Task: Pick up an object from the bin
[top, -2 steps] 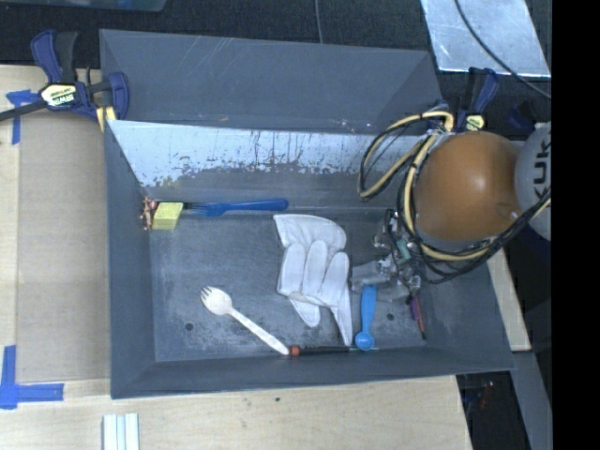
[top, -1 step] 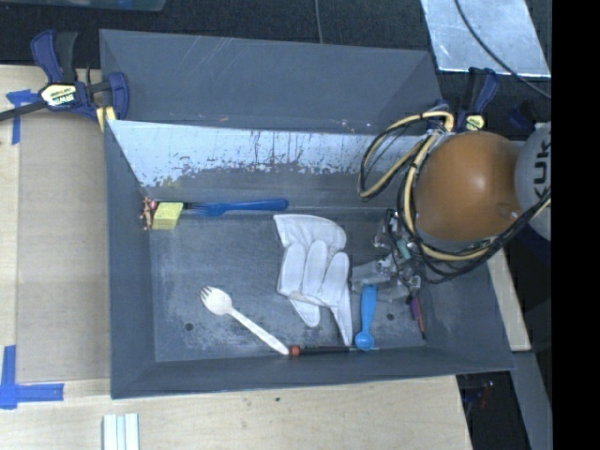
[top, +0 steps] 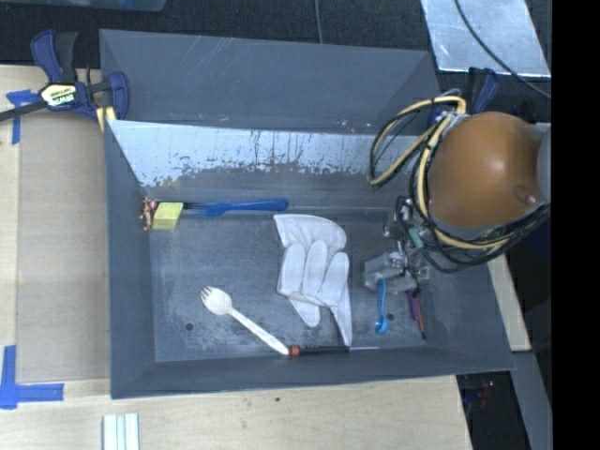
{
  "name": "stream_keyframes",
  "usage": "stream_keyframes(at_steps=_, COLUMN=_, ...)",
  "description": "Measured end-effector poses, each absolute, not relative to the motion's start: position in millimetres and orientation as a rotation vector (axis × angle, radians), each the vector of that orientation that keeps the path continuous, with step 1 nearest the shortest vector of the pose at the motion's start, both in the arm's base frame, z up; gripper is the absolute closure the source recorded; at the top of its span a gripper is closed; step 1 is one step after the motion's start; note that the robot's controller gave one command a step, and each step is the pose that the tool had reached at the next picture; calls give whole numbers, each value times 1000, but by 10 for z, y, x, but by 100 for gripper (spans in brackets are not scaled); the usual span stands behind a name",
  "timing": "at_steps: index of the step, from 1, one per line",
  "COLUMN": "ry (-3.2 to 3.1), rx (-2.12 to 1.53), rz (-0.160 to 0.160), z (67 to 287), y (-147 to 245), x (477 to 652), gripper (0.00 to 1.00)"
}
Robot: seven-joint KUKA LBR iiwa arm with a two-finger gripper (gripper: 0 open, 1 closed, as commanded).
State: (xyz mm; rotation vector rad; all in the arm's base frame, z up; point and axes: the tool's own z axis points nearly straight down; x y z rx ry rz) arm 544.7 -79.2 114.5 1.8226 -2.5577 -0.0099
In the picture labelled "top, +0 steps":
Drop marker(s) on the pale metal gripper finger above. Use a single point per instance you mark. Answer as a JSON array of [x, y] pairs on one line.
[[398, 285], [380, 264]]

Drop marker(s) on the blue plastic spoon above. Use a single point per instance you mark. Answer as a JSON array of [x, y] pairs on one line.
[[381, 307]]

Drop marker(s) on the white glove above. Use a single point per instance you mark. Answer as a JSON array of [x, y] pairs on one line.
[[314, 265]]

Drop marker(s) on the black pen with orange end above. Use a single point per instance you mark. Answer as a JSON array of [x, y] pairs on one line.
[[323, 349]]

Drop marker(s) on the blue plastic fork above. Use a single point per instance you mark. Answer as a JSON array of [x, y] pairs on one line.
[[244, 205]]

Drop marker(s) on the grey metal bin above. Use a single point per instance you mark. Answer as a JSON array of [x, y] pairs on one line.
[[225, 260]]

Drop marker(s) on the white plastic spork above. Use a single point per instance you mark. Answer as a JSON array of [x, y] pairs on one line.
[[220, 302]]

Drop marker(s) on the yellow sponge block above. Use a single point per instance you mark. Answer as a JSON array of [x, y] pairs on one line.
[[168, 215]]

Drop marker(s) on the small brown toy figure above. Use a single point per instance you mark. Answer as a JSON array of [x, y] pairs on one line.
[[148, 214]]

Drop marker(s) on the pale wood board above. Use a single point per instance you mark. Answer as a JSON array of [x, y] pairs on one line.
[[63, 251]]

